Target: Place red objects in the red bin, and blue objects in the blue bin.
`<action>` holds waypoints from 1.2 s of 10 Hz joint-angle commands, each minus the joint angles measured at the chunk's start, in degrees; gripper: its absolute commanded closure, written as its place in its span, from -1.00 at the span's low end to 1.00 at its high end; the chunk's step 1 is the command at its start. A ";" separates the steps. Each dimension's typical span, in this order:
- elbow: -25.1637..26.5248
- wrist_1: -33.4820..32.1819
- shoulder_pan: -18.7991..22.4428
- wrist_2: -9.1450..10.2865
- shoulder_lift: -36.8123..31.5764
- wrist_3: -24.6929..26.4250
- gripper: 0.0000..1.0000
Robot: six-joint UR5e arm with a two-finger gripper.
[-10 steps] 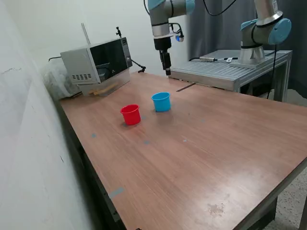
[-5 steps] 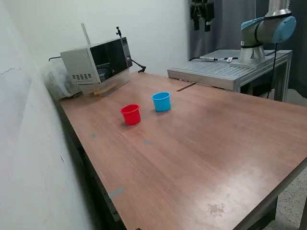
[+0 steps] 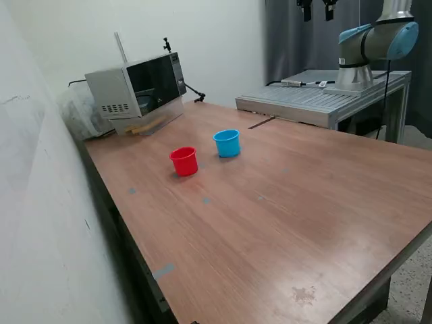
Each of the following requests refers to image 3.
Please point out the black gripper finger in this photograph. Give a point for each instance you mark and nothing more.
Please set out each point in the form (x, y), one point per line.
(307, 11)
(329, 11)

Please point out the aluminium robot base table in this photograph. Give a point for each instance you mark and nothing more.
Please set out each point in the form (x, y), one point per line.
(287, 98)

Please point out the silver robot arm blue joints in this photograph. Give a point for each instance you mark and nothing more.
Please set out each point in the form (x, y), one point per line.
(371, 40)

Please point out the dark grey curtain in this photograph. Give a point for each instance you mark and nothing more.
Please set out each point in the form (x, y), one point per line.
(290, 40)

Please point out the small white tag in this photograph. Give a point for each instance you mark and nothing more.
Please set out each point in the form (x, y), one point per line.
(323, 83)

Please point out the silver cylindrical device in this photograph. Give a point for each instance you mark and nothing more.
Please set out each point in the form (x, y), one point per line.
(292, 82)

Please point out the blue plastic cup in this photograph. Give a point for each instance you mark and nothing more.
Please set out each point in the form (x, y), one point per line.
(227, 146)

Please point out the clear acrylic riser stand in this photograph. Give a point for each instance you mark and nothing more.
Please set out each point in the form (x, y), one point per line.
(168, 113)

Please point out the thin white rod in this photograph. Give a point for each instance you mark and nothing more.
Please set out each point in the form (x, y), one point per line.
(120, 47)

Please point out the red plastic cup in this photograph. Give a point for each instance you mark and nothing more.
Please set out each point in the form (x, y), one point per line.
(185, 165)

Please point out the wooden sticks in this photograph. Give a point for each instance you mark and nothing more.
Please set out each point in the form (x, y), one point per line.
(145, 127)

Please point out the silver microwave oven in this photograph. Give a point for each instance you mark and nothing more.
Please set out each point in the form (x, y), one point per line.
(114, 87)

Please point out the translucent plastic storage box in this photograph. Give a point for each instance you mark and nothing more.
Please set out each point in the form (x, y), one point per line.
(77, 118)

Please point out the long grey tape strip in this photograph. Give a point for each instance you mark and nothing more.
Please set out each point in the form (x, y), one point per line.
(163, 271)

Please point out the small black camera mount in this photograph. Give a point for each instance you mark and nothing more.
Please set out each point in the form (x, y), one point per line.
(166, 45)

